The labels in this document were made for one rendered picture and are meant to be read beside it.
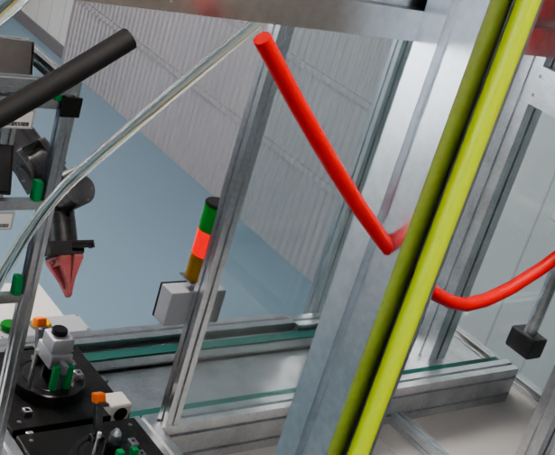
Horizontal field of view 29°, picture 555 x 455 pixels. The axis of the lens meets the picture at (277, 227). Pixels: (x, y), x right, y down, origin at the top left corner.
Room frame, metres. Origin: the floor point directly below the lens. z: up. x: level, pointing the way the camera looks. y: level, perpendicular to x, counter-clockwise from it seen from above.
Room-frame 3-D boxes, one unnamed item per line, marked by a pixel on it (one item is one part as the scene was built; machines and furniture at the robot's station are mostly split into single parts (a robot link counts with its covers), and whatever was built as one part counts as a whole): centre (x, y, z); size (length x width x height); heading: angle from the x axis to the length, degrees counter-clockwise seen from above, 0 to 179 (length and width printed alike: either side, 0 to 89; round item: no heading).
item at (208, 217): (1.78, 0.11, 1.38); 0.05 x 0.05 x 0.05
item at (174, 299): (1.78, 0.11, 1.29); 0.12 x 0.05 x 0.25; 132
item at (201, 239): (1.78, 0.11, 1.33); 0.05 x 0.05 x 0.05
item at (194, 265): (1.78, 0.11, 1.28); 0.05 x 0.05 x 0.05
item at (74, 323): (1.95, 0.41, 0.93); 0.21 x 0.07 x 0.06; 132
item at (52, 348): (1.73, 0.32, 1.06); 0.08 x 0.04 x 0.07; 42
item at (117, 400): (1.73, 0.19, 0.97); 0.05 x 0.05 x 0.04; 42
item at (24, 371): (1.74, 0.33, 0.98); 0.14 x 0.14 x 0.02
